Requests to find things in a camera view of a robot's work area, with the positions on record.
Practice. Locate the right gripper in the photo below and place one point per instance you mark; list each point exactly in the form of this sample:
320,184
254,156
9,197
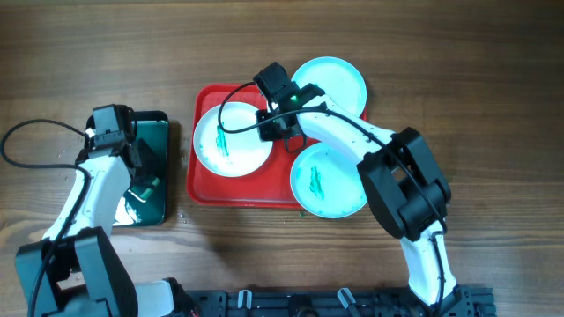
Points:
265,135

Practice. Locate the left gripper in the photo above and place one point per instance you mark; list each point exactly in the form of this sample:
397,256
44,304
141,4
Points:
151,161

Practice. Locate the light blue plate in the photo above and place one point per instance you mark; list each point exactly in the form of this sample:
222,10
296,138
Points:
326,183
338,78

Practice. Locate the white plate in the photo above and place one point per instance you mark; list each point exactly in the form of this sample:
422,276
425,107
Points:
228,155

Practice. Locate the green yellow sponge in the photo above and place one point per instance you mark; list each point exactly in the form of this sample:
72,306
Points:
143,189

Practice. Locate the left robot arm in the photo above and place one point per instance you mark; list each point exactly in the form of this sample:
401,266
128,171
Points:
79,273

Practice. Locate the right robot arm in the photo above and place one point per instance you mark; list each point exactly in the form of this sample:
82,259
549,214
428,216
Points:
405,189

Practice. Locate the black water tray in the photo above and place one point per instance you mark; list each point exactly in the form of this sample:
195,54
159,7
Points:
124,171

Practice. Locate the red plastic tray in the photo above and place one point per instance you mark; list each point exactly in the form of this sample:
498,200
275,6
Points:
267,187

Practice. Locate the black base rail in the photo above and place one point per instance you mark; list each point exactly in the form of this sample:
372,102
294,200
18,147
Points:
464,301

